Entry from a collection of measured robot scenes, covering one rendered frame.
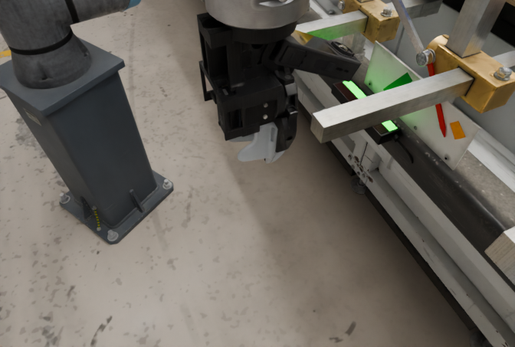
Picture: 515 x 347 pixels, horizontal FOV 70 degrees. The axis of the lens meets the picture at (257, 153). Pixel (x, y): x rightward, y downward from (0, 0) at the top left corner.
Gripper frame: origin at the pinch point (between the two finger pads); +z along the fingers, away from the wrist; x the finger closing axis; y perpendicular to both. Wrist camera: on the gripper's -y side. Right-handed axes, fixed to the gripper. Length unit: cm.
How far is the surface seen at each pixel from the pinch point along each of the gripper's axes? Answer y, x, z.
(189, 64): -20, -142, 83
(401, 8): -27.5, -12.4, -8.1
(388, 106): -16.4, 1.4, -3.3
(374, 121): -14.6, 1.5, -1.3
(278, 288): -10, -11, 83
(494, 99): -32.4, 5.0, -1.8
